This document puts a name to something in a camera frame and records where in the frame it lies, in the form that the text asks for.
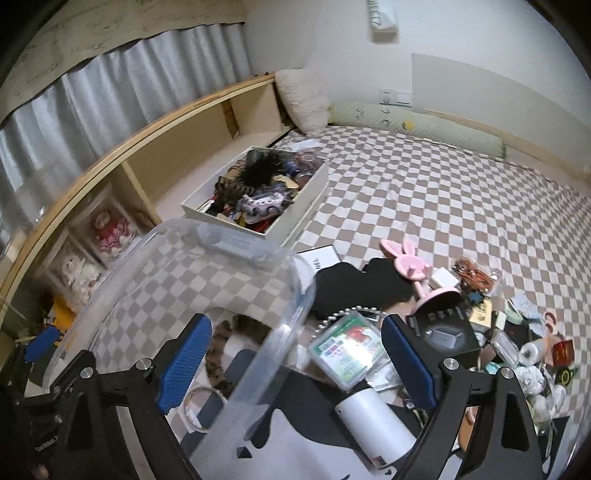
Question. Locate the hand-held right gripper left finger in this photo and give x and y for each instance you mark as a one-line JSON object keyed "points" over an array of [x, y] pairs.
{"points": [[182, 364]]}

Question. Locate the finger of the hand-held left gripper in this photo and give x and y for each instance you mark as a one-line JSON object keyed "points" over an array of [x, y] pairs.
{"points": [[41, 344]]}

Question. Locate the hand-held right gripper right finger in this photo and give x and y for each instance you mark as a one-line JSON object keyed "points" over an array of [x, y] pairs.
{"points": [[408, 364]]}

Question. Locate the clear plastic container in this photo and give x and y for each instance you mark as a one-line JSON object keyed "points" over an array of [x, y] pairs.
{"points": [[268, 350]]}

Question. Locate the leopard print fabric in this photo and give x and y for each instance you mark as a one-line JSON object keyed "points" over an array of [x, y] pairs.
{"points": [[214, 364]]}

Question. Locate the black product box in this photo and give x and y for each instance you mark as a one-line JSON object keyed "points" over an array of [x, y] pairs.
{"points": [[443, 332]]}

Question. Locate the clear case of cards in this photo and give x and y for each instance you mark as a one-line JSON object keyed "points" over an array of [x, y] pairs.
{"points": [[351, 350]]}

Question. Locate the white cylinder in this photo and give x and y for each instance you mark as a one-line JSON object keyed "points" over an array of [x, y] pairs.
{"points": [[369, 420]]}

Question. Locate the white doll in case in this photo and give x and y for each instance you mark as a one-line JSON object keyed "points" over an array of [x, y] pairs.
{"points": [[76, 272]]}

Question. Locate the pearl headband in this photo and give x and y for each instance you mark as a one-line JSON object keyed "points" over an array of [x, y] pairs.
{"points": [[328, 318]]}

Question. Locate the white charger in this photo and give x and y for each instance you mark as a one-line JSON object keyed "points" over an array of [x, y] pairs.
{"points": [[444, 279]]}

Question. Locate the pink bunny ear mirror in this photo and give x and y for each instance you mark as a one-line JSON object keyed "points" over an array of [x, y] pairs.
{"points": [[411, 267]]}

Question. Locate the red dress doll in case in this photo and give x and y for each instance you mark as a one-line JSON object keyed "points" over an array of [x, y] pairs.
{"points": [[111, 230]]}

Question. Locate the white card box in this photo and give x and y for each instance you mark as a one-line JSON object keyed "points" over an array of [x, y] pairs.
{"points": [[318, 258]]}

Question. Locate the small red box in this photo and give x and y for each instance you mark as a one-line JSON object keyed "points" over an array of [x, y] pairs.
{"points": [[562, 353]]}

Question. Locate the brown white checkered bedsheet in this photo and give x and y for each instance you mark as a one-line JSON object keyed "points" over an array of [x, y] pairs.
{"points": [[438, 194]]}

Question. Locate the white cardboard box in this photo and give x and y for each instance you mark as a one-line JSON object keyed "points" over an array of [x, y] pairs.
{"points": [[295, 217]]}

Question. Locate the pile of hair accessories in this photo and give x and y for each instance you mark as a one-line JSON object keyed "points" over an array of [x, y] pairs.
{"points": [[258, 194]]}

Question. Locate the green bolster pillow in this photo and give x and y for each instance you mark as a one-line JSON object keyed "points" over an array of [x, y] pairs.
{"points": [[429, 131]]}

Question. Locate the wooden shelf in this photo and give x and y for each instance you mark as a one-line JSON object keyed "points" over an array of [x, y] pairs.
{"points": [[254, 108]]}

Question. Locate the grey curtain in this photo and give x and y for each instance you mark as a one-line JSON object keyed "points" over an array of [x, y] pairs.
{"points": [[115, 87]]}

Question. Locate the white fluffy pillow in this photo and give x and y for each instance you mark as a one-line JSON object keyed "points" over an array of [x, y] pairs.
{"points": [[302, 99]]}

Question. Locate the beige printed valance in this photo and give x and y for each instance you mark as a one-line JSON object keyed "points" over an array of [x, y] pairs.
{"points": [[69, 41]]}

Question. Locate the white wall socket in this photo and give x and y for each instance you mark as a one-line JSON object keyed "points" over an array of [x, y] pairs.
{"points": [[395, 98]]}

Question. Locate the white wall panel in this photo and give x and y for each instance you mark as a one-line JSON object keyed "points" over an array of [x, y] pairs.
{"points": [[485, 92]]}

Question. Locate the white wall hanging organizer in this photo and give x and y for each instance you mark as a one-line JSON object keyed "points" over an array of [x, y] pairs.
{"points": [[383, 21]]}

